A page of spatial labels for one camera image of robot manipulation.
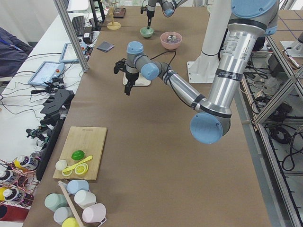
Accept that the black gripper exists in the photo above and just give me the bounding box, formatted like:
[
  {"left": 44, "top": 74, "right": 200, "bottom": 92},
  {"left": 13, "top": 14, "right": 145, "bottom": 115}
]
[
  {"left": 124, "top": 71, "right": 139, "bottom": 96},
  {"left": 147, "top": 10, "right": 155, "bottom": 29}
]

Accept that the green bowl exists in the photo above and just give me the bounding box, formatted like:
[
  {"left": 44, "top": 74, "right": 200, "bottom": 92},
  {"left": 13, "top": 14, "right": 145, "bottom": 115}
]
[{"left": 140, "top": 27, "right": 154, "bottom": 38}]

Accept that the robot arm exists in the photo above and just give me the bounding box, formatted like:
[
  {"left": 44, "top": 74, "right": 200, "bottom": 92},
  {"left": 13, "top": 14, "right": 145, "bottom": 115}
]
[
  {"left": 141, "top": 0, "right": 187, "bottom": 29},
  {"left": 123, "top": 0, "right": 279, "bottom": 144}
]

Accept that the beige serving tray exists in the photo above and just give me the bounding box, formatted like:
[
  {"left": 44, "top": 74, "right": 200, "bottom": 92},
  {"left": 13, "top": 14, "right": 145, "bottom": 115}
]
[{"left": 122, "top": 73, "right": 151, "bottom": 87}]

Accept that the metal scoop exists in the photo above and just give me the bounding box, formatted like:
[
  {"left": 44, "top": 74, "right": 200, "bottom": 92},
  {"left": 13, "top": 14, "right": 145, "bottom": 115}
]
[{"left": 166, "top": 34, "right": 178, "bottom": 43}]

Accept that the dark wooden tray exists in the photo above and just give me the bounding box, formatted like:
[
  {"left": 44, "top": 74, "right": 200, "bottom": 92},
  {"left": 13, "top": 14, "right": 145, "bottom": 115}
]
[{"left": 114, "top": 8, "right": 126, "bottom": 18}]

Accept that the pink bowl with ice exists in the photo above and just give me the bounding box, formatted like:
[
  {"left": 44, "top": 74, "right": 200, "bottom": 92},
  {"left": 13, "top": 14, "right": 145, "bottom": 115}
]
[{"left": 160, "top": 32, "right": 183, "bottom": 50}]

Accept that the wooden stand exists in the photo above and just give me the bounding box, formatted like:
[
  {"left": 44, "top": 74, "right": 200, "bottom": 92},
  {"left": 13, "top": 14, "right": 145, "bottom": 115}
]
[{"left": 107, "top": 0, "right": 121, "bottom": 30}]

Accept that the grey folded cloth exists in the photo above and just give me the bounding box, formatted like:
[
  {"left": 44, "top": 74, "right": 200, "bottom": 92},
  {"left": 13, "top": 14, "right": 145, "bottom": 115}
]
[{"left": 97, "top": 41, "right": 114, "bottom": 52}]

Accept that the bamboo cutting board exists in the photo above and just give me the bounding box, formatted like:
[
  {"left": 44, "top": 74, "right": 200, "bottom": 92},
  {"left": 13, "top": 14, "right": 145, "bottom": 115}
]
[{"left": 53, "top": 126, "right": 107, "bottom": 181}]

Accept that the far teach pendant tablet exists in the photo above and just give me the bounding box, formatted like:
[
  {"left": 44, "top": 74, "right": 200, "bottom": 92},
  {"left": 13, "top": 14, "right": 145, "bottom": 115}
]
[{"left": 59, "top": 43, "right": 79, "bottom": 64}]

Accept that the teach pendant tablet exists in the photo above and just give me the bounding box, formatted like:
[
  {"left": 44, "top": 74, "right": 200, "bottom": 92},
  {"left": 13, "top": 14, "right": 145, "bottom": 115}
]
[
  {"left": 27, "top": 61, "right": 65, "bottom": 87},
  {"left": 59, "top": 43, "right": 79, "bottom": 64}
]

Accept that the black keyboard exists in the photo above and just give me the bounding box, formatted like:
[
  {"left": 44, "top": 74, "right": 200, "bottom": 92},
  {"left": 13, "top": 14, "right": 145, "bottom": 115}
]
[{"left": 71, "top": 16, "right": 85, "bottom": 37}]

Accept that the black tool holder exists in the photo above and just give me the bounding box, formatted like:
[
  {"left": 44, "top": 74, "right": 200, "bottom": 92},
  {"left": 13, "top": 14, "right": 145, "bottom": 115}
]
[{"left": 26, "top": 89, "right": 75, "bottom": 181}]

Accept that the yellow plastic knife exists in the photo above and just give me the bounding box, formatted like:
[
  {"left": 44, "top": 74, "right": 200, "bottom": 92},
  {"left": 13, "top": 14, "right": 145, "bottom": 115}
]
[{"left": 62, "top": 155, "right": 93, "bottom": 172}]

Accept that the near teach pendant tablet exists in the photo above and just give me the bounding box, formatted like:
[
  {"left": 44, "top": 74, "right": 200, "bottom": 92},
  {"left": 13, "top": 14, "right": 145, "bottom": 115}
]
[{"left": 27, "top": 61, "right": 65, "bottom": 87}]

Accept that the green lime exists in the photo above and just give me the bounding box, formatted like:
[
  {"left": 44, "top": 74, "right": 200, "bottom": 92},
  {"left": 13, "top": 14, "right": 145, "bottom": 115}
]
[{"left": 71, "top": 150, "right": 85, "bottom": 160}]

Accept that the lemon slice pair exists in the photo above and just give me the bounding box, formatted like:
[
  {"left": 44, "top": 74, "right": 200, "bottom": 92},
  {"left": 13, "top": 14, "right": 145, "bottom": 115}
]
[{"left": 74, "top": 163, "right": 89, "bottom": 175}]

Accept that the single lemon slice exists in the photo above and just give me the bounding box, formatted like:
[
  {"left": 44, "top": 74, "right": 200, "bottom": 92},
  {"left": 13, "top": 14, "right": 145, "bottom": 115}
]
[{"left": 61, "top": 170, "right": 73, "bottom": 177}]

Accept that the blue cup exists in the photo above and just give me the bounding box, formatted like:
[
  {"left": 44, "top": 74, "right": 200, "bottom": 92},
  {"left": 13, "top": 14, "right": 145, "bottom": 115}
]
[{"left": 67, "top": 180, "right": 89, "bottom": 194}]

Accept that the white cup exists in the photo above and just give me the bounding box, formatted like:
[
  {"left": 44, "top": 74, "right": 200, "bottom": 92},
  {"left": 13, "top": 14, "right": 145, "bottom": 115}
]
[{"left": 74, "top": 190, "right": 97, "bottom": 209}]

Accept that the seated person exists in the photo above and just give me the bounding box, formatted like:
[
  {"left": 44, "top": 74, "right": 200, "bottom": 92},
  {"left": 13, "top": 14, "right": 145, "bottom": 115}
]
[{"left": 0, "top": 27, "right": 33, "bottom": 78}]

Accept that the yellow bottle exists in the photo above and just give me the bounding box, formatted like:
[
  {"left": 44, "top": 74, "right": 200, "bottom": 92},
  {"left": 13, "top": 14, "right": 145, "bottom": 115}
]
[{"left": 14, "top": 156, "right": 39, "bottom": 171}]

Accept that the pink cup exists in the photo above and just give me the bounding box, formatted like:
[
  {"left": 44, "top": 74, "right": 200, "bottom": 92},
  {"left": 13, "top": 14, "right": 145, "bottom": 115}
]
[{"left": 82, "top": 203, "right": 107, "bottom": 223}]

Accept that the green cup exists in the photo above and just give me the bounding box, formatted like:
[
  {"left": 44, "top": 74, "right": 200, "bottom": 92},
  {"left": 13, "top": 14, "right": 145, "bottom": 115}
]
[{"left": 45, "top": 193, "right": 67, "bottom": 212}]

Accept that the grey cup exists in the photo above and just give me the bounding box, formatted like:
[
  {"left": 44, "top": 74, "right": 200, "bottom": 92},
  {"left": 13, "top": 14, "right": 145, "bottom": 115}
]
[{"left": 53, "top": 207, "right": 73, "bottom": 225}]

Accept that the yellow cup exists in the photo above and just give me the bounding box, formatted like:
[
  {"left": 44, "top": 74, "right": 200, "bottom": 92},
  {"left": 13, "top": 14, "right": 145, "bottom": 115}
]
[{"left": 62, "top": 217, "right": 79, "bottom": 227}]

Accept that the wrist camera mount arm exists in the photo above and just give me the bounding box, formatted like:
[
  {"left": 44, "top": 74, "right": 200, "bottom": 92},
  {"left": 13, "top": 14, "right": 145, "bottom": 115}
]
[{"left": 140, "top": 7, "right": 147, "bottom": 14}]

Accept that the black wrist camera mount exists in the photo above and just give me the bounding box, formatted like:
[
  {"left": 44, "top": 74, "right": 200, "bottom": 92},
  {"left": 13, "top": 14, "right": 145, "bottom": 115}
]
[{"left": 113, "top": 58, "right": 126, "bottom": 74}]

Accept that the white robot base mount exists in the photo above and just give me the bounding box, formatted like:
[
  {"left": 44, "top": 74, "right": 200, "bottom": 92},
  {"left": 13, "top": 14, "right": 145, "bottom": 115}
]
[{"left": 187, "top": 0, "right": 231, "bottom": 83}]

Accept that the aluminium frame post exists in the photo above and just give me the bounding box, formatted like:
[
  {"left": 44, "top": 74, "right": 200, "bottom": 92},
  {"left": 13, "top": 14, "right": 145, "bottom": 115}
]
[{"left": 53, "top": 0, "right": 89, "bottom": 72}]

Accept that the wooden rack handle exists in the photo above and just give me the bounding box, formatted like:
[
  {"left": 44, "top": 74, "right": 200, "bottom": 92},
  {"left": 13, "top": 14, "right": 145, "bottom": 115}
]
[{"left": 58, "top": 181, "right": 84, "bottom": 227}]

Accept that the copper wire bottle rack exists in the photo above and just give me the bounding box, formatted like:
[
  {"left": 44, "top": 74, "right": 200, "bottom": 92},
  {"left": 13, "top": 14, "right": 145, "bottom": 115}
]
[{"left": 0, "top": 160, "right": 39, "bottom": 208}]

